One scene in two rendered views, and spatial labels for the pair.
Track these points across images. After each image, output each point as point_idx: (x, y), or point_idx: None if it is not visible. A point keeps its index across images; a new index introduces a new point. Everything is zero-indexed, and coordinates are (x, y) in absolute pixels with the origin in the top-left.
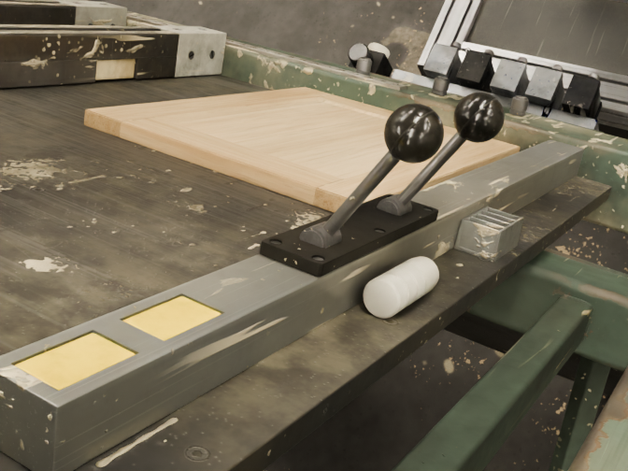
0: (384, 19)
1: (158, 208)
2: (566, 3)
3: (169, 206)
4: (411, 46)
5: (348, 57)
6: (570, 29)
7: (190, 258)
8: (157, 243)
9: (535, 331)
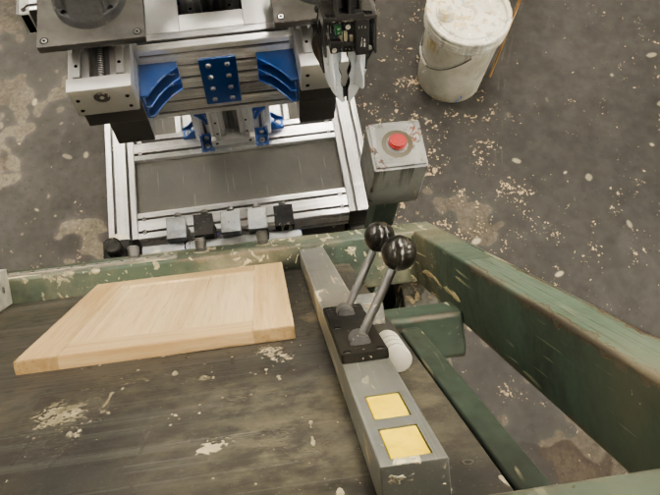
0: (48, 219)
1: (188, 389)
2: (196, 163)
3: (191, 385)
4: (82, 232)
5: (30, 259)
6: (209, 180)
7: (267, 400)
8: (234, 404)
9: (421, 352)
